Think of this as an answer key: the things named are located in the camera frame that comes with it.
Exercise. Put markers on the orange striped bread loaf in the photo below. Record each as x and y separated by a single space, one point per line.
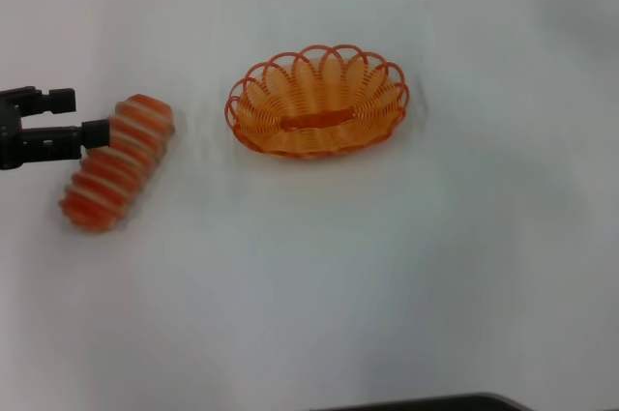
121 164

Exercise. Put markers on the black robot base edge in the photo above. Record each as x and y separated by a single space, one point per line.
416 402

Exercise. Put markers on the orange woven plastic basket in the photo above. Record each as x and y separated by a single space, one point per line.
314 106

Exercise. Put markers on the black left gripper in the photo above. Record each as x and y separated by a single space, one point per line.
9 140

